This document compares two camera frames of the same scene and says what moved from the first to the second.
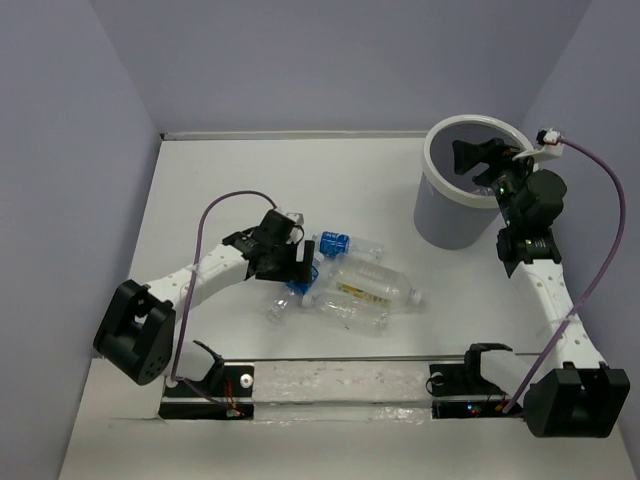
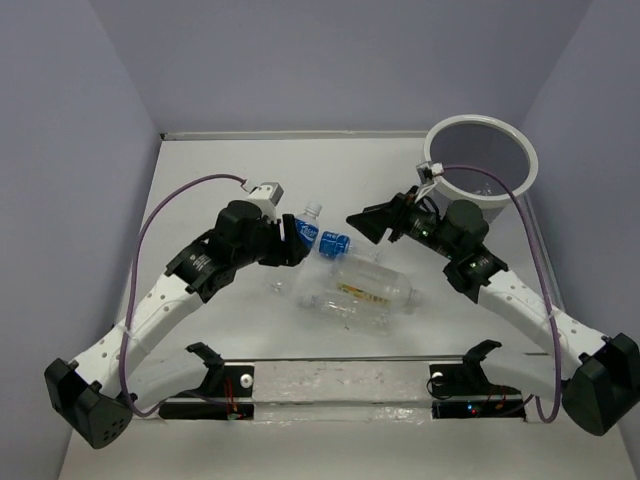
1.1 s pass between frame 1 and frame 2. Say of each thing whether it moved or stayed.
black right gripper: moved
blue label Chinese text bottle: moved
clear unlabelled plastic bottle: stayed
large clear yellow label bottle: stayed
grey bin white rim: stayed
